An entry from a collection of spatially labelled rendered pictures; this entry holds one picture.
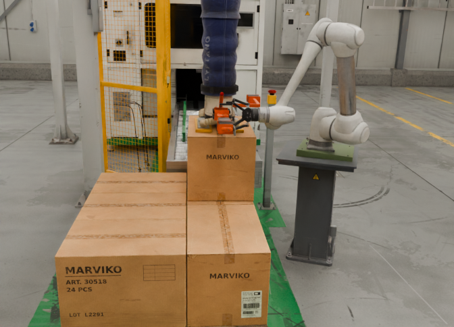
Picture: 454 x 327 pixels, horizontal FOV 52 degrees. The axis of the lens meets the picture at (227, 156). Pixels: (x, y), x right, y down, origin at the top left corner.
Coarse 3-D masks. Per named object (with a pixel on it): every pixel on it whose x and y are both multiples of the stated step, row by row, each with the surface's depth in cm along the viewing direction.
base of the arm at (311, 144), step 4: (312, 140) 306; (308, 144) 309; (312, 144) 305; (316, 144) 303; (320, 144) 303; (324, 144) 302; (328, 144) 303; (308, 148) 303; (312, 148) 303; (316, 148) 303; (320, 148) 303; (324, 148) 302; (328, 148) 303; (332, 148) 304
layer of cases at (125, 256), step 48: (96, 192) 288; (144, 192) 290; (96, 240) 227; (144, 240) 228; (192, 240) 229; (240, 240) 231; (96, 288) 217; (144, 288) 219; (192, 288) 221; (240, 288) 223
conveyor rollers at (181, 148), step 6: (180, 114) 528; (186, 114) 528; (192, 114) 529; (198, 114) 529; (180, 120) 494; (186, 120) 494; (180, 126) 468; (186, 126) 468; (180, 132) 442; (186, 132) 443; (180, 138) 425; (186, 138) 425; (180, 144) 400; (186, 144) 401; (180, 150) 382; (186, 150) 383; (180, 156) 366; (186, 156) 366
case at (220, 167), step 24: (192, 120) 307; (192, 144) 268; (216, 144) 268; (240, 144) 269; (192, 168) 272; (216, 168) 273; (240, 168) 274; (192, 192) 276; (216, 192) 277; (240, 192) 278
